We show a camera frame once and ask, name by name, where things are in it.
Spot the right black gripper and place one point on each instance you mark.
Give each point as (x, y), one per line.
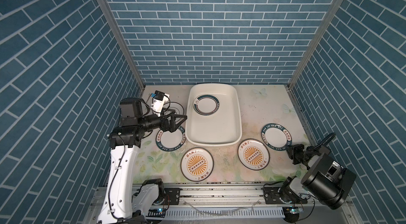
(295, 150)

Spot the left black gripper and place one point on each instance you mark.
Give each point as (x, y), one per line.
(170, 126)

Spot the green red ring plate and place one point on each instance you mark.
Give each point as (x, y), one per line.
(206, 105)

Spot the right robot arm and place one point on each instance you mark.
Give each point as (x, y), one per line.
(325, 180)

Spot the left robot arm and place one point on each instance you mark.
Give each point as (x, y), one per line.
(136, 119)

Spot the white plastic bin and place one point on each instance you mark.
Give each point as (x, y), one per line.
(224, 127)

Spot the white plate thin dark rim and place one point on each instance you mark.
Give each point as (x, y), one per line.
(177, 108)

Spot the left green lettered rim plate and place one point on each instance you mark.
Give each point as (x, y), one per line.
(169, 142)

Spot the green lettered rim plate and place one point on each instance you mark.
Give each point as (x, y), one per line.
(169, 142)
(276, 137)

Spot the right green lettered rim plate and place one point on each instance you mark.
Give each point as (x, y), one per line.
(276, 137)

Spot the right orange sunburst plate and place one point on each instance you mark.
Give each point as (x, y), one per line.
(253, 154)

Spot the orange sunburst plate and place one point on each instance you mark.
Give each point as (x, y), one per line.
(197, 164)
(253, 154)

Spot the left orange sunburst plate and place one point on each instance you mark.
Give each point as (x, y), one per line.
(197, 164)

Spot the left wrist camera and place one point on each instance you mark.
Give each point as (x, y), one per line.
(158, 100)

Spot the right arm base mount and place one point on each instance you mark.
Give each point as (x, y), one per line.
(281, 195)

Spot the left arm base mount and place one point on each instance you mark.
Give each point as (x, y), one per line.
(152, 194)

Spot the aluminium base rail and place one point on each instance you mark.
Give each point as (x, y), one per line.
(244, 203)

